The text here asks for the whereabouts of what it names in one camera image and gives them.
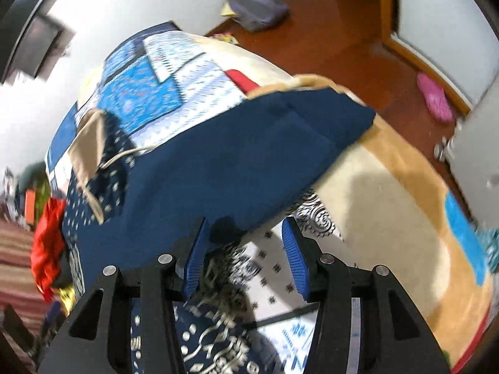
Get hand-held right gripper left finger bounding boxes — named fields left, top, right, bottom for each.
left=37, top=217, right=211, bottom=374

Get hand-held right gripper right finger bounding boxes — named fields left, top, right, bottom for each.
left=281, top=217, right=455, bottom=374

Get navy beige patterned garment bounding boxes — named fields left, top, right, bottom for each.
left=62, top=109, right=285, bottom=374

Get plain navy garment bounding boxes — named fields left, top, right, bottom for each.
left=74, top=88, right=377, bottom=285

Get beige plush blanket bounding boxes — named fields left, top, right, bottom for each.
left=206, top=33, right=497, bottom=374

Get yellow printed cloth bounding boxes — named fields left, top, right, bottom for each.
left=58, top=284, right=75, bottom=314

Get green clutter pile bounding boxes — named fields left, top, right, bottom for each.
left=3, top=163, right=52, bottom=223

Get striped red blanket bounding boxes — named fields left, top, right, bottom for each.
left=0, top=218, right=53, bottom=338

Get blue white patchwork bed sheet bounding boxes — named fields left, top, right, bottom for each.
left=45, top=21, right=361, bottom=374

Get small red cloth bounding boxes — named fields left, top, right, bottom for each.
left=225, top=69, right=259, bottom=95

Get dark wooden furniture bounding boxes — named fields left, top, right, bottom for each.
left=0, top=303, right=37, bottom=374

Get pink slipper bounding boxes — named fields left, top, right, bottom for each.
left=416, top=72, right=455, bottom=122

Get white door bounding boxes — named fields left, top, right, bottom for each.
left=434, top=82, right=499, bottom=221

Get grey purple bag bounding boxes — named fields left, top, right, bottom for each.
left=226, top=0, right=290, bottom=32

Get wooden door frame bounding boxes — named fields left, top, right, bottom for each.
left=375, top=0, right=473, bottom=116

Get black wall television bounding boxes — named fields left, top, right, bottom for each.
left=0, top=0, right=75, bottom=84

